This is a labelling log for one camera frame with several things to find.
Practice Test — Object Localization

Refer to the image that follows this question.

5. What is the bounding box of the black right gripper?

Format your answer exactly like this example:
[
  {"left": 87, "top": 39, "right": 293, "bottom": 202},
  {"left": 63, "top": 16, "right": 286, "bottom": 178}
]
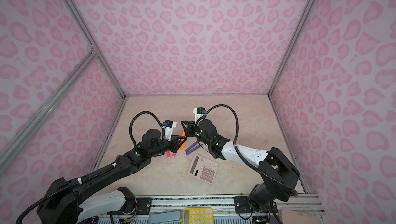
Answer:
[{"left": 180, "top": 120, "right": 212, "bottom": 147}]

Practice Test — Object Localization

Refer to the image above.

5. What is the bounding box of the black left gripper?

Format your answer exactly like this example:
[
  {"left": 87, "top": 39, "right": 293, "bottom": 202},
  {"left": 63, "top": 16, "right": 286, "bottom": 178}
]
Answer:
[{"left": 150, "top": 134, "right": 188, "bottom": 159}]

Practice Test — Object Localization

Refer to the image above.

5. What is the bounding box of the orange highlighter pen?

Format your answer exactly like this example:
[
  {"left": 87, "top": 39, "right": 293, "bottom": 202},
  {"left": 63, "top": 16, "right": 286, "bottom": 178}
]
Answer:
[{"left": 180, "top": 131, "right": 186, "bottom": 151}]

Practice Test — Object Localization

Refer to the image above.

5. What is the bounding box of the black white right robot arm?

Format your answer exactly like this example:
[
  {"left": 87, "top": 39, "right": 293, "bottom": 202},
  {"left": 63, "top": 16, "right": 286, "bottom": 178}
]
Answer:
[{"left": 181, "top": 119, "right": 300, "bottom": 213}]

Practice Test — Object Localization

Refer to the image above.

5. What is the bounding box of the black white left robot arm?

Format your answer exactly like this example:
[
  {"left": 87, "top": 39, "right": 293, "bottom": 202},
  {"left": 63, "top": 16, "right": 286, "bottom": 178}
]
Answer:
[{"left": 37, "top": 129, "right": 186, "bottom": 224}]

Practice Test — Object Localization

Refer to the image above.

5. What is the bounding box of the purple highlighter pen upper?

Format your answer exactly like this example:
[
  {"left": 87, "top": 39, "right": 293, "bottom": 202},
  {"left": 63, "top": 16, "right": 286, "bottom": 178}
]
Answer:
[{"left": 185, "top": 141, "right": 200, "bottom": 153}]

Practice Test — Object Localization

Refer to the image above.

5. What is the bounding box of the purple highlighter pen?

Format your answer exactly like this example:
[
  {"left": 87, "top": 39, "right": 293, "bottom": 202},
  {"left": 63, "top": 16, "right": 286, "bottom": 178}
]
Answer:
[
  {"left": 185, "top": 141, "right": 200, "bottom": 153},
  {"left": 186, "top": 145, "right": 201, "bottom": 155}
]

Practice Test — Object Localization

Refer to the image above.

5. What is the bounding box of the purple highlighter pen lower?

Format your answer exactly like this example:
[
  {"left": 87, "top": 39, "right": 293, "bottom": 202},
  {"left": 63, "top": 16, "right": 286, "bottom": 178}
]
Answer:
[{"left": 186, "top": 145, "right": 201, "bottom": 155}]

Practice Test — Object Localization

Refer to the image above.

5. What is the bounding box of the pink white calculator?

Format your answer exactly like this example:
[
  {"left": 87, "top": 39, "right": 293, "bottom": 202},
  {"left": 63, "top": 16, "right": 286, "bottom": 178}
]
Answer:
[{"left": 188, "top": 154, "right": 219, "bottom": 185}]

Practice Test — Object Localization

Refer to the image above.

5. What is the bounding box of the grey blue case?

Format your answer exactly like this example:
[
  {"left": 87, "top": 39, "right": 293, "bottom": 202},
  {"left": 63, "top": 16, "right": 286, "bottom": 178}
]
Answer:
[{"left": 148, "top": 211, "right": 183, "bottom": 224}]

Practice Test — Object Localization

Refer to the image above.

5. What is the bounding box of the yellow calculator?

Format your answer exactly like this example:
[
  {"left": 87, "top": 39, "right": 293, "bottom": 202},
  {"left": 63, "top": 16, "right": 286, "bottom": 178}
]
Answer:
[{"left": 183, "top": 207, "right": 214, "bottom": 224}]

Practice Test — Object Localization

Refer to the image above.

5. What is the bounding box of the pink box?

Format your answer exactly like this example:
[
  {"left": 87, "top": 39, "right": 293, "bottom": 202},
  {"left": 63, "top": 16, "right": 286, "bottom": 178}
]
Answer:
[{"left": 279, "top": 209, "right": 322, "bottom": 224}]

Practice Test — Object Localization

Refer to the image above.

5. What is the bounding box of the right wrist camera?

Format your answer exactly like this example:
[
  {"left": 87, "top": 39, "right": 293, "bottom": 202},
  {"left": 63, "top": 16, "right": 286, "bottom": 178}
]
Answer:
[{"left": 193, "top": 107, "right": 206, "bottom": 122}]

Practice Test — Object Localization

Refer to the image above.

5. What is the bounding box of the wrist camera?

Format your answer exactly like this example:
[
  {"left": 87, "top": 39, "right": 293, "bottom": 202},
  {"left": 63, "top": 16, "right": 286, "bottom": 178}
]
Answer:
[
  {"left": 162, "top": 119, "right": 177, "bottom": 141},
  {"left": 193, "top": 107, "right": 206, "bottom": 122}
]

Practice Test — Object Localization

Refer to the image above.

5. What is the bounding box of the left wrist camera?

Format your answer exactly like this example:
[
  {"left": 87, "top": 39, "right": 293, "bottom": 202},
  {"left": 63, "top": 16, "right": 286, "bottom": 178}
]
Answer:
[{"left": 162, "top": 119, "right": 177, "bottom": 141}]

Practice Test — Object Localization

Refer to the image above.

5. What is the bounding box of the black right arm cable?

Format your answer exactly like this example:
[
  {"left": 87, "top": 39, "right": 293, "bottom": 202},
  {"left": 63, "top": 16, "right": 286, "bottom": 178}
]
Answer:
[{"left": 204, "top": 104, "right": 299, "bottom": 197}]

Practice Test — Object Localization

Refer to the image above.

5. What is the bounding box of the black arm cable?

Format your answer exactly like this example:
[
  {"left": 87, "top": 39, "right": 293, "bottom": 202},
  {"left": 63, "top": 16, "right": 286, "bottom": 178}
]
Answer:
[
  {"left": 15, "top": 111, "right": 165, "bottom": 224},
  {"left": 204, "top": 104, "right": 299, "bottom": 197}
]

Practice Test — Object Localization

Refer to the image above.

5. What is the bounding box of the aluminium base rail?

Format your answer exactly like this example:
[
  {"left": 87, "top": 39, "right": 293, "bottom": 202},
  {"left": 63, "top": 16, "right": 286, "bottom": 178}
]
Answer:
[{"left": 92, "top": 194, "right": 325, "bottom": 224}]

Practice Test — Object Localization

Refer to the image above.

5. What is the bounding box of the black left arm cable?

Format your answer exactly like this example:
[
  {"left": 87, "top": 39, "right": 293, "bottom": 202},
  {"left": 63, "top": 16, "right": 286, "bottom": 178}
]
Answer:
[{"left": 15, "top": 111, "right": 165, "bottom": 224}]

